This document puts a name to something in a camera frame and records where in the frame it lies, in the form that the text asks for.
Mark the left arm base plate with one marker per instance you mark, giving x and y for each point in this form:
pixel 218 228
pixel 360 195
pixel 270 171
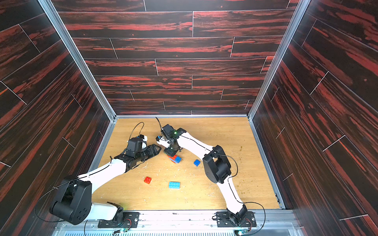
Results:
pixel 126 220

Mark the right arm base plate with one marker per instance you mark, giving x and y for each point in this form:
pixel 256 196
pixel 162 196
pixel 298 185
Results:
pixel 227 219

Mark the cyan lego brick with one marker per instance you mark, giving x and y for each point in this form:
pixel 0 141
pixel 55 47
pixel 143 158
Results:
pixel 174 185

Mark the small red lego brick lower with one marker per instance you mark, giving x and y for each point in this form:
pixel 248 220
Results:
pixel 147 180

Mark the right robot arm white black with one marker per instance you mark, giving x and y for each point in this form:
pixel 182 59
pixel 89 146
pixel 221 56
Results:
pixel 215 162

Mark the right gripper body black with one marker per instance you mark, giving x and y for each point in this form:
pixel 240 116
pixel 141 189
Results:
pixel 172 149

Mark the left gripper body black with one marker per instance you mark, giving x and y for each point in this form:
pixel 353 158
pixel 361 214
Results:
pixel 141 156

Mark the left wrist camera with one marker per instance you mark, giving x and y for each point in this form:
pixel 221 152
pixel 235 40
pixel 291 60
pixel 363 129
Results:
pixel 144 141

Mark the aluminium front rail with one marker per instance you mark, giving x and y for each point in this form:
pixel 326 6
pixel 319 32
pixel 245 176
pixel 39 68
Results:
pixel 190 223

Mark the red long lego brick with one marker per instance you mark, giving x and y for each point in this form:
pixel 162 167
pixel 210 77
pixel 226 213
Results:
pixel 174 159

